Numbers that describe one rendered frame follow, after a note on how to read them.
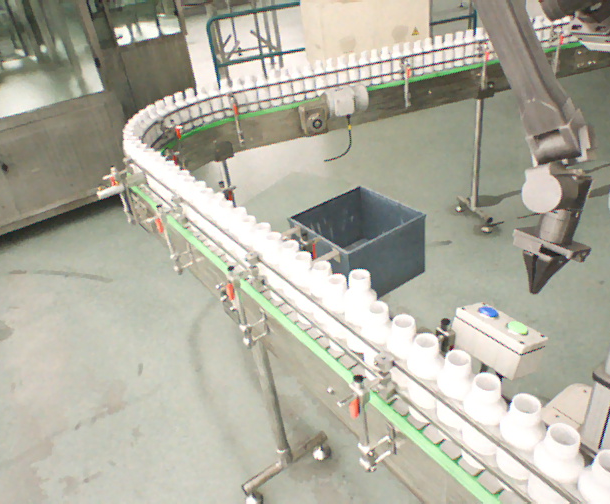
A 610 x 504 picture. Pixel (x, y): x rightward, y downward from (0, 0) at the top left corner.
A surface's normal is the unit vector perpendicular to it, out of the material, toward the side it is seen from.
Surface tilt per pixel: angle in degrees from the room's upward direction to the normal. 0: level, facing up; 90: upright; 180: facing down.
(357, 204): 90
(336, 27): 90
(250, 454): 0
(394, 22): 90
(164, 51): 90
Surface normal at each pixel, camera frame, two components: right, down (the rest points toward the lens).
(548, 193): -0.74, 0.13
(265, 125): 0.29, 0.48
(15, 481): -0.12, -0.84
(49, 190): 0.57, 0.38
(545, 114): -0.55, 0.61
